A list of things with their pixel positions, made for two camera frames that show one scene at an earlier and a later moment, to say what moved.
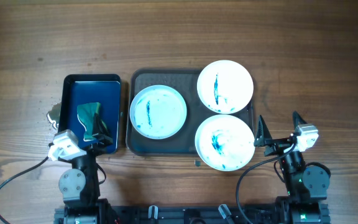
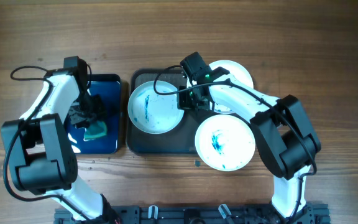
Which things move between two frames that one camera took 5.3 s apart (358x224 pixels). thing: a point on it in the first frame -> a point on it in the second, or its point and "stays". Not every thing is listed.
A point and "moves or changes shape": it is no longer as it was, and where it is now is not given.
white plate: (158, 112) moves or changes shape
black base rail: (186, 214) stays
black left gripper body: (95, 150) -> (83, 111)
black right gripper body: (279, 145) -> (184, 101)
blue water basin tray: (81, 89) stays
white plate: (225, 142) stays
